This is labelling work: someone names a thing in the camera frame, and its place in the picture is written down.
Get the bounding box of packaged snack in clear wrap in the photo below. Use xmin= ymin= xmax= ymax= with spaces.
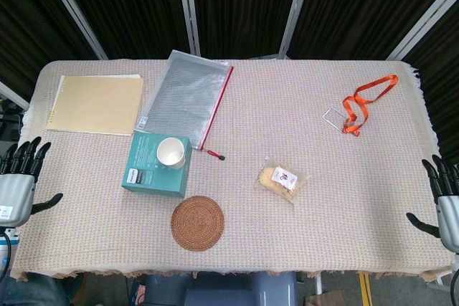
xmin=255 ymin=156 xmax=310 ymax=206

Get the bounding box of orange lanyard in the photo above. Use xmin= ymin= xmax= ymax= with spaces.
xmin=341 ymin=75 xmax=399 ymax=137

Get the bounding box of round woven brown coaster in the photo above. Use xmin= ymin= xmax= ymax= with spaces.
xmin=171 ymin=195 xmax=225 ymax=251

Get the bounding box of clear badge holder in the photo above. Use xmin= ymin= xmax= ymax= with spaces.
xmin=322 ymin=106 xmax=349 ymax=131

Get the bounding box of white paper cup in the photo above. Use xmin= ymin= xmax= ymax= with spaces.
xmin=156 ymin=137 xmax=188 ymax=171

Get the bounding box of beige paper folder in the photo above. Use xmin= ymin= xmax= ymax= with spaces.
xmin=45 ymin=74 xmax=144 ymax=137

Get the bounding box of mesh zipper pouch red trim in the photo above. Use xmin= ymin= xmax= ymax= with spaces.
xmin=135 ymin=49 xmax=235 ymax=161

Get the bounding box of beige woven tablecloth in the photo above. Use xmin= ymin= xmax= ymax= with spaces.
xmin=9 ymin=58 xmax=455 ymax=284

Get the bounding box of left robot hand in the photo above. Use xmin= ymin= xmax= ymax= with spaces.
xmin=0 ymin=136 xmax=64 ymax=229

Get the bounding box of black cable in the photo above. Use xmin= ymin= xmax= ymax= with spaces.
xmin=0 ymin=231 xmax=13 ymax=285

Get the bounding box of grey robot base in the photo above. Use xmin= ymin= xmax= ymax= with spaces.
xmin=143 ymin=271 xmax=299 ymax=306

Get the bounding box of grey partition frame post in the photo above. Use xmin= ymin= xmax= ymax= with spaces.
xmin=278 ymin=0 xmax=316 ymax=59
xmin=42 ymin=0 xmax=109 ymax=60
xmin=386 ymin=0 xmax=459 ymax=61
xmin=175 ymin=0 xmax=202 ymax=57

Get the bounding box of teal cardboard box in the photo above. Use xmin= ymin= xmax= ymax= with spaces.
xmin=121 ymin=131 xmax=192 ymax=199

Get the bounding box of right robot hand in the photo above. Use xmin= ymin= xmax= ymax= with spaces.
xmin=405 ymin=154 xmax=459 ymax=252

